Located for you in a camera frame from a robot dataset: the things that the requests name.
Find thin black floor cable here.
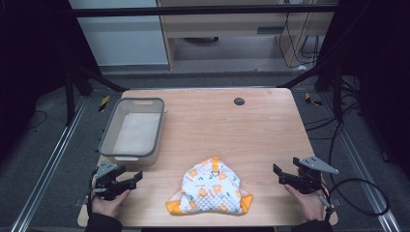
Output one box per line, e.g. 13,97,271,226
24,109,48,131

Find quilted floral cloth orange trim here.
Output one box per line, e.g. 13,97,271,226
164,156,254,217

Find black metal stand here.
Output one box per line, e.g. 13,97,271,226
278,59,345,122
63,60,131,128

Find right hand-held gripper black cable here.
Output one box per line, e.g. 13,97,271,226
317,177,391,223

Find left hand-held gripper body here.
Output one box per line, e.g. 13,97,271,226
92,159,131,202

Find person's left hand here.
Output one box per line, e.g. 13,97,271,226
91,188,132,219

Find hanging black cables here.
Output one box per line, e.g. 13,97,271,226
278,0,324,70

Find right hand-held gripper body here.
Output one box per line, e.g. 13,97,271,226
292,156,340,195

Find black floor cables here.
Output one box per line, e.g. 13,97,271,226
304,75,364,182

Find light wooden desk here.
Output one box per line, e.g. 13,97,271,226
156,0,339,70

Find person's right hand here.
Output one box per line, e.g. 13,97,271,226
283,183,327,222

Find black yellow striped tape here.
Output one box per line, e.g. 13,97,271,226
98,95,111,113
304,92,324,107

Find grey rimmed plastic bin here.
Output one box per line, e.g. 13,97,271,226
98,97,165,167

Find aluminium floor rail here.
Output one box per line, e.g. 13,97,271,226
321,95,403,232
10,96,89,232

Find dark curtain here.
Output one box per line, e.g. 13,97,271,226
0,0,101,162
313,0,410,178

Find white cabinet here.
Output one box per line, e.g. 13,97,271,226
68,0,170,68

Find black horizontal frame bar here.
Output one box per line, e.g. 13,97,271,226
68,4,340,18

